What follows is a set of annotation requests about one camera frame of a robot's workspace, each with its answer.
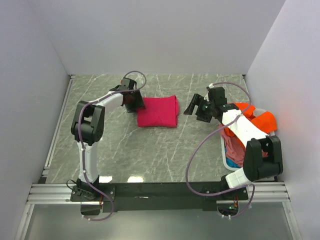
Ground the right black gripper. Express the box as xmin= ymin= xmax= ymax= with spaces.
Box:
xmin=184 ymin=93 xmax=216 ymax=123

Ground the magenta t shirt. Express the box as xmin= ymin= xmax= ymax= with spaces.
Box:
xmin=137 ymin=95 xmax=180 ymax=128

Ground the orange t shirt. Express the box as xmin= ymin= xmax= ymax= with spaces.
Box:
xmin=222 ymin=102 xmax=277 ymax=147

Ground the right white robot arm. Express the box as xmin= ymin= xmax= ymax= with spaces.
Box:
xmin=184 ymin=83 xmax=284 ymax=200

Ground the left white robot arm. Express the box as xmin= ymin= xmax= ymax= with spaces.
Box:
xmin=71 ymin=75 xmax=145 ymax=201

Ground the white plastic laundry basket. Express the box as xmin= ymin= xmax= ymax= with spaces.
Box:
xmin=219 ymin=106 xmax=277 ymax=171

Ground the salmon pink t shirt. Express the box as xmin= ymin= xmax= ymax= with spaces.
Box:
xmin=219 ymin=127 xmax=245 ymax=168

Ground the blue t shirt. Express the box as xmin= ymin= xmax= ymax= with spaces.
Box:
xmin=225 ymin=156 xmax=240 ymax=169

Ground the black base beam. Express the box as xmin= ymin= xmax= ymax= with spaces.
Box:
xmin=70 ymin=182 xmax=249 ymax=215

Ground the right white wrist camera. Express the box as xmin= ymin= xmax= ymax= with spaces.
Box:
xmin=204 ymin=83 xmax=215 ymax=102

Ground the aluminium frame rail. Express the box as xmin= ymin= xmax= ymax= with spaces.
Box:
xmin=15 ymin=181 xmax=302 ymax=240

